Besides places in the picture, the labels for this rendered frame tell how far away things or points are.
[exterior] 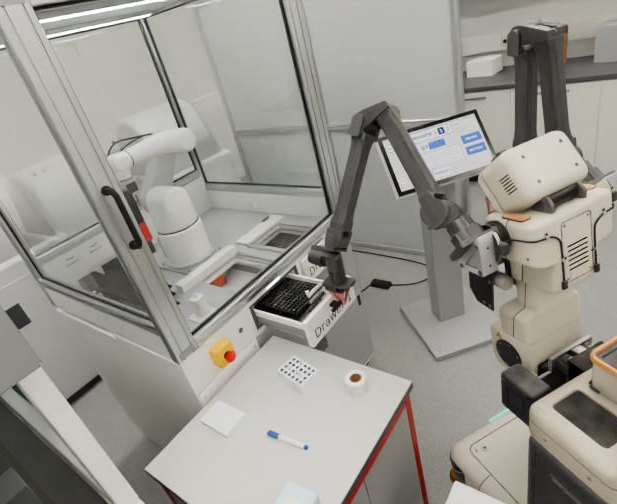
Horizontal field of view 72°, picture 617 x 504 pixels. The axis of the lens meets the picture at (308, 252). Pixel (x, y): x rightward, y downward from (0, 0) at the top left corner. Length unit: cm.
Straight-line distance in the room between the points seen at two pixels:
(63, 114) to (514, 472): 175
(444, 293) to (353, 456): 149
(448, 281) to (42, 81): 209
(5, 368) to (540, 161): 123
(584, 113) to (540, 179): 286
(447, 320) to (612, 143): 208
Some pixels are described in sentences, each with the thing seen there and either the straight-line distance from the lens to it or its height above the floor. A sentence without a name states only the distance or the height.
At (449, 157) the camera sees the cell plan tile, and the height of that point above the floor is 105.
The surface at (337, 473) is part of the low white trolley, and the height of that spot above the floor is 76.
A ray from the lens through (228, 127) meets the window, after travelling 149.
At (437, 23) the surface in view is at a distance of 278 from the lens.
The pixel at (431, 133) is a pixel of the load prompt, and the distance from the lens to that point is 222.
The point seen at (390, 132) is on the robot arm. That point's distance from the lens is 134.
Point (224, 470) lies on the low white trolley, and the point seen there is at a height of 76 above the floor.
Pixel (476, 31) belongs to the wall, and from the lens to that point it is 482.
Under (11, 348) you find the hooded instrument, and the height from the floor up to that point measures 143.
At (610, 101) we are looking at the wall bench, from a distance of 401.
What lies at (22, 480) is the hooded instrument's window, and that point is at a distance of 106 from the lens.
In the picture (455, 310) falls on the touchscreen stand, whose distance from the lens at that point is 270.
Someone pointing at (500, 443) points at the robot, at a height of 28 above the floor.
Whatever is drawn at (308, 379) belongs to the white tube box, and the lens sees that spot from 144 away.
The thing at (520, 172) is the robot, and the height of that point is 134.
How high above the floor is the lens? 181
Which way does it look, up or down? 29 degrees down
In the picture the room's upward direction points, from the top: 15 degrees counter-clockwise
